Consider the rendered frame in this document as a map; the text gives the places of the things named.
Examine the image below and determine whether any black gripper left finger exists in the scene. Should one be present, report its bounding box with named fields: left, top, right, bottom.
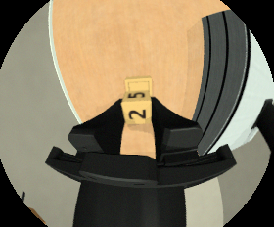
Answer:
left=68, top=99, right=125, bottom=161

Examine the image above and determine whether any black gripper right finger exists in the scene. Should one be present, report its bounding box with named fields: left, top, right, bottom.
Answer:
left=151, top=97, right=203, bottom=166

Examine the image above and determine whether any tan shallow tray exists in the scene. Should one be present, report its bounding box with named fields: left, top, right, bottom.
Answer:
left=125, top=75, right=152, bottom=97

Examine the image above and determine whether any yellow number cube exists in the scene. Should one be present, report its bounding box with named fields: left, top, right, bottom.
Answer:
left=121, top=90, right=152, bottom=124

